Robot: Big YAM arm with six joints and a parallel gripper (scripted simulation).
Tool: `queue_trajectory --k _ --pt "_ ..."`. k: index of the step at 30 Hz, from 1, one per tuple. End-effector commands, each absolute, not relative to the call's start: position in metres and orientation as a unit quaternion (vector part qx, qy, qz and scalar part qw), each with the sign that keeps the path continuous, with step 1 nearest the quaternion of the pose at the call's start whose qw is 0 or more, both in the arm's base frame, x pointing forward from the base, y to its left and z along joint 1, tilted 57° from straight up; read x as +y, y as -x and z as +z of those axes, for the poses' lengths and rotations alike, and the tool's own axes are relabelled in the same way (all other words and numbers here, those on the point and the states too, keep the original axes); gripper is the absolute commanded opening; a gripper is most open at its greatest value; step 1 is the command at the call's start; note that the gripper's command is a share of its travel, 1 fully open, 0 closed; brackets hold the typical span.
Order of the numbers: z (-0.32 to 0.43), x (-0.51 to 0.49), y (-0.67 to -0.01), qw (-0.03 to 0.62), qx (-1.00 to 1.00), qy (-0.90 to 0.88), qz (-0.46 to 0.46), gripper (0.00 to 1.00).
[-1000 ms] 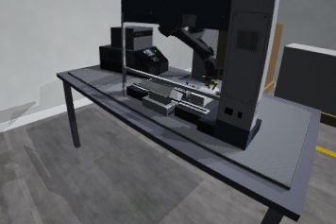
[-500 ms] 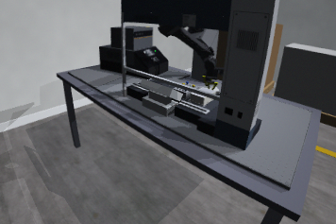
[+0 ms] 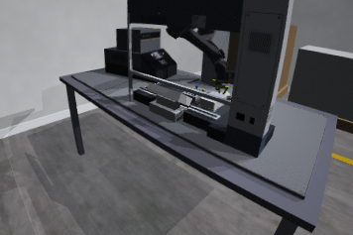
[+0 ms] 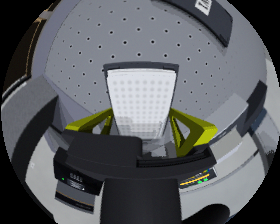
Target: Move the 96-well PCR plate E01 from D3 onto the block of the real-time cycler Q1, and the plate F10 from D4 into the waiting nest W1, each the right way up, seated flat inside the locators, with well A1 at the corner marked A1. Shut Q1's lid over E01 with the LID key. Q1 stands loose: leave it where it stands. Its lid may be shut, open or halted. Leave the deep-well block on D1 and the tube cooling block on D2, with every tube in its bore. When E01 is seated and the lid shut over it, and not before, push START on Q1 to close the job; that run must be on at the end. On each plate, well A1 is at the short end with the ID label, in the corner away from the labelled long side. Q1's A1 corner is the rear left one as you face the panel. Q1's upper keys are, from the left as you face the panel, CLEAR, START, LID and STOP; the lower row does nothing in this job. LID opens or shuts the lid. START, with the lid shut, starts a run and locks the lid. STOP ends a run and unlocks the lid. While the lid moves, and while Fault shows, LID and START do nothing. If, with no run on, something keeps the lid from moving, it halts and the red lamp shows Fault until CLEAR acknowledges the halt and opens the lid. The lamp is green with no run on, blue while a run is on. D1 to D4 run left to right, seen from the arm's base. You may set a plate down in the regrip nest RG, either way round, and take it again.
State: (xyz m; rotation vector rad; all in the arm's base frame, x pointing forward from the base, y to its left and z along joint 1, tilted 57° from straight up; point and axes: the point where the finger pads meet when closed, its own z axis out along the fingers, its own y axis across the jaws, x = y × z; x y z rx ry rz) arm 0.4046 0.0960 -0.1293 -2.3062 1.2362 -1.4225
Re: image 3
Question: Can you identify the grey block with round holes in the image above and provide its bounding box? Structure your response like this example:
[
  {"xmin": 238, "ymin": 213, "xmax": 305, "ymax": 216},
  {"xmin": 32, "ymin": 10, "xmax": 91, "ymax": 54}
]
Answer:
[{"xmin": 182, "ymin": 91, "xmax": 201, "ymax": 104}]

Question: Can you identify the grey perforated base plate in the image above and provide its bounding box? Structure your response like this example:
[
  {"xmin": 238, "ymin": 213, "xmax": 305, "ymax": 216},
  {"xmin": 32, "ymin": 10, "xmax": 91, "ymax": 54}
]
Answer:
[{"xmin": 71, "ymin": 69, "xmax": 328, "ymax": 200}]

